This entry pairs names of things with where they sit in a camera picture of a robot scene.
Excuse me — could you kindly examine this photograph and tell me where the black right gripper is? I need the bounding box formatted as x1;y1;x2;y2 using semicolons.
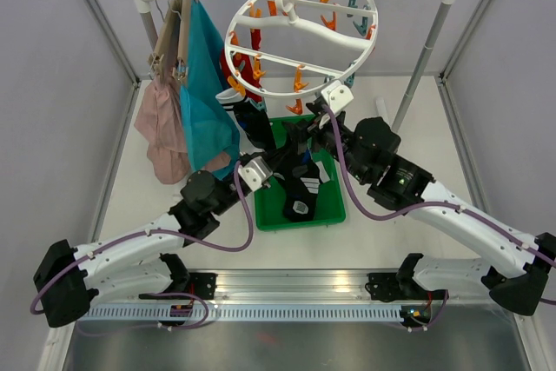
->
281;101;369;183

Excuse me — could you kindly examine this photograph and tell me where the black sock with blue pattern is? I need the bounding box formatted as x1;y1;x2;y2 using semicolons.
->
275;149;324;222

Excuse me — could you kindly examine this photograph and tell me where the red christmas sock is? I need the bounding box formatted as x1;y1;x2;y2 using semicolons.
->
220;49;257;88
250;29;266;88

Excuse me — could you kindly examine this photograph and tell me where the orange clothes peg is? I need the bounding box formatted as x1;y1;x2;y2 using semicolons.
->
253;54;266;81
248;3;261;18

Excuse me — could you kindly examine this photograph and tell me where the white sock with black stripes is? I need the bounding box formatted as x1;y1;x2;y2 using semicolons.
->
215;88;247;108

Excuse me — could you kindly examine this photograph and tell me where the white round clip hanger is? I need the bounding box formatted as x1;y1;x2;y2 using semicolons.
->
225;7;370;98

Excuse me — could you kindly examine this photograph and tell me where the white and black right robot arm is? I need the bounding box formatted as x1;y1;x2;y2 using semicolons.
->
283;103;555;316

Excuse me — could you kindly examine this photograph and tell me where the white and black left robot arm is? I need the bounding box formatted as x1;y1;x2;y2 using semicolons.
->
30;145;295;328

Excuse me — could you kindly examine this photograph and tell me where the beige clothes hanger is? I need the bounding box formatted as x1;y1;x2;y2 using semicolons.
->
148;0;193;85

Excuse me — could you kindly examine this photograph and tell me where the orange peg on crossbar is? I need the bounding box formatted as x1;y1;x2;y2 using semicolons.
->
294;64;308;93

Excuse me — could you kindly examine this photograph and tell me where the green plastic tray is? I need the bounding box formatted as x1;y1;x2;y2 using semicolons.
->
254;114;348;232

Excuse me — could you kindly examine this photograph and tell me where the teal hanging garment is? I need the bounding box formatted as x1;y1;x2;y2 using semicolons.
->
180;0;240;179

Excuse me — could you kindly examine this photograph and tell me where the pink hanging garment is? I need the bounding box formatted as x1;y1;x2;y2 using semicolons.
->
134;76;191;185

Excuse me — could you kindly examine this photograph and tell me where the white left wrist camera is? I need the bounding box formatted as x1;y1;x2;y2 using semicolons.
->
238;156;273;192

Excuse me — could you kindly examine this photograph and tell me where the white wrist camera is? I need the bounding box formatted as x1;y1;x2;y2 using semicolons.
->
238;156;273;192
320;80;354;115

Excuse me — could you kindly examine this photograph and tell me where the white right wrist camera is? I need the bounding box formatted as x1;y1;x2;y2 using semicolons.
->
320;80;354;115

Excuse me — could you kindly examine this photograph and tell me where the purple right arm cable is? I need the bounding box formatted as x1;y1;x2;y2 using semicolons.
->
323;103;556;270

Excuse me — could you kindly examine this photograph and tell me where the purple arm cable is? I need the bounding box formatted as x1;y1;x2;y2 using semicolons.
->
323;103;556;270
29;160;255;315

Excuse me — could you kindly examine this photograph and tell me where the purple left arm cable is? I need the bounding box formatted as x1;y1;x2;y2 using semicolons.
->
29;160;255;315

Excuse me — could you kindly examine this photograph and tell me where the aluminium mounting rail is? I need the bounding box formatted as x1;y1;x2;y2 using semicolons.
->
86;268;533;302

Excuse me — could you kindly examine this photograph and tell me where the white slotted cable duct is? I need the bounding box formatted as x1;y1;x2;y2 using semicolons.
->
82;302;402;322

